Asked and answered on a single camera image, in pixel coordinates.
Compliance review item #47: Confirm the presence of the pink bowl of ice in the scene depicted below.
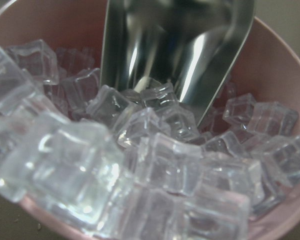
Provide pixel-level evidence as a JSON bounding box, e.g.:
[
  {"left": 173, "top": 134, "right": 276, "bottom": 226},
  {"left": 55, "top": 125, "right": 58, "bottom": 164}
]
[{"left": 0, "top": 0, "right": 300, "bottom": 240}]

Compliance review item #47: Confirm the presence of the steel ice scoop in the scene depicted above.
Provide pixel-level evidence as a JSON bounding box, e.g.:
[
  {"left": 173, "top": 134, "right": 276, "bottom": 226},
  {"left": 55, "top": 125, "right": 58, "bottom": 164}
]
[{"left": 100, "top": 0, "right": 255, "bottom": 126}]

